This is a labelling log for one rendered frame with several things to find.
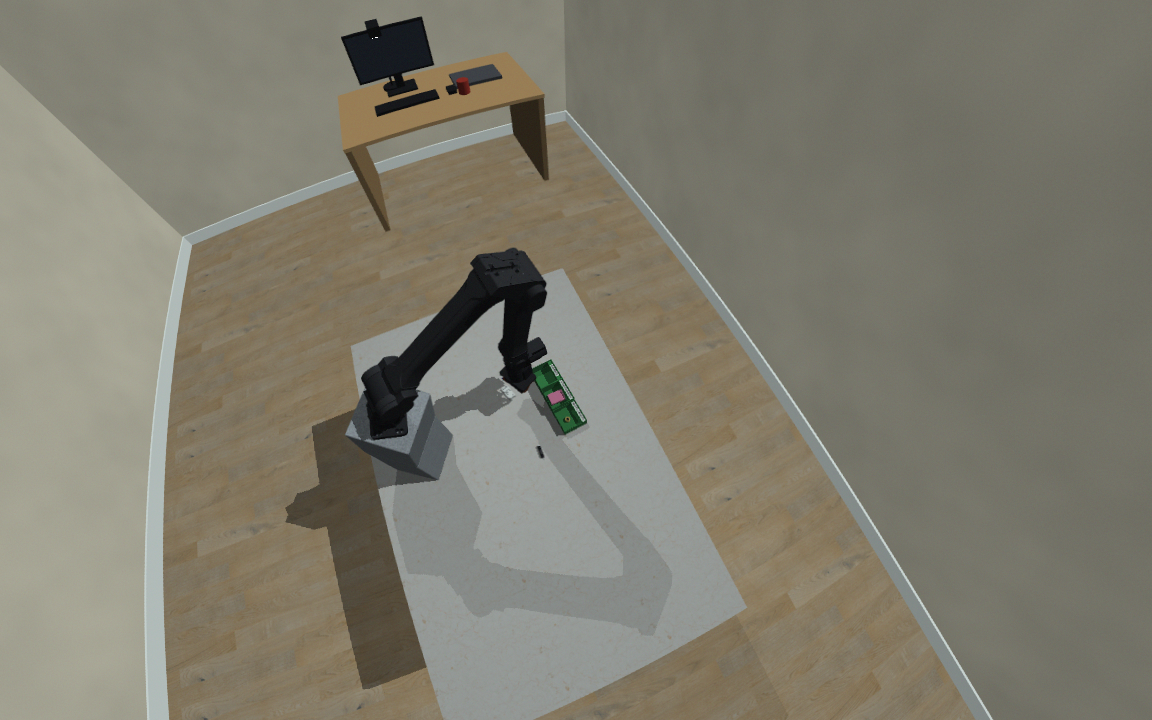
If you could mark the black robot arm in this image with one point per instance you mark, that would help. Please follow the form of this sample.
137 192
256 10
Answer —
491 281

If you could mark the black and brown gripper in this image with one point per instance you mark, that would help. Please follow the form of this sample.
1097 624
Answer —
518 380

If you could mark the green rack of bins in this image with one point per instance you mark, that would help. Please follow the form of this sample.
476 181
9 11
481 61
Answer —
549 380

